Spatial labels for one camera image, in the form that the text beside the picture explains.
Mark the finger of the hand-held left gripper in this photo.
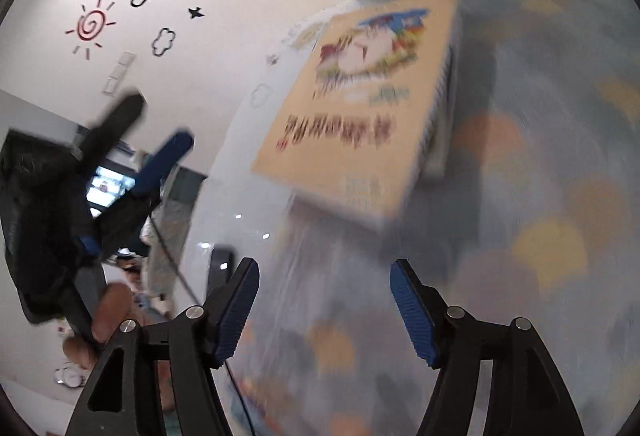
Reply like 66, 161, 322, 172
75, 91, 148, 162
95, 130, 196, 247

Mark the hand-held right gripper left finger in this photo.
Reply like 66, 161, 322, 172
66, 257, 261, 436

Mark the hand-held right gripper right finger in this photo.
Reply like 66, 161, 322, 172
390, 259, 586, 436

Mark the beige picture book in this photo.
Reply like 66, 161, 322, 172
250, 0, 462, 224

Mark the person's left hand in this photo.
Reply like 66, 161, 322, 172
64, 283, 146, 369

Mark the bright display screen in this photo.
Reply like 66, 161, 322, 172
87, 163, 138, 207

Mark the white light switch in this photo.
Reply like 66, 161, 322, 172
102, 51, 137, 94

